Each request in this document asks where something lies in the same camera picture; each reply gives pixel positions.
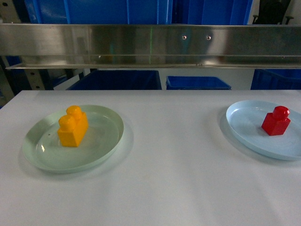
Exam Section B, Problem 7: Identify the yellow two-stud toy block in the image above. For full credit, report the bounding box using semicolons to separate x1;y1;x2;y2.
57;105;89;147

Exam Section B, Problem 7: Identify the red one-stud toy block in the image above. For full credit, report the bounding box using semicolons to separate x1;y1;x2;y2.
261;106;291;136

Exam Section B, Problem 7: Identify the light blue round plate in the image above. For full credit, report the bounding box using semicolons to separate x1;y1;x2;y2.
226;100;301;161

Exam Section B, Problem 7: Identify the pale green round plate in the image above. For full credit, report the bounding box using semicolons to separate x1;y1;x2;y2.
22;105;124;174

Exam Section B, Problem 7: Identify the blue bin under rail middle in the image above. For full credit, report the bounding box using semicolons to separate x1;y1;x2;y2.
166;76;231;90

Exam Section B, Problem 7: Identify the blue bin under rail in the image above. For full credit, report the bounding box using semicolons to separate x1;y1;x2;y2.
166;76;231;90
68;70;162;90
251;69;301;90

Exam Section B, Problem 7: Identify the blue bin under rail left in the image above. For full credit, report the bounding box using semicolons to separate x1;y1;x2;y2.
68;70;162;90

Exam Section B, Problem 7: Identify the blue bin under rail right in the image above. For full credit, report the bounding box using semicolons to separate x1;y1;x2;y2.
251;69;301;90

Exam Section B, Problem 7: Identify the stainless steel shelf rail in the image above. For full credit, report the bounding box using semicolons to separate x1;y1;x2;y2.
0;24;301;69

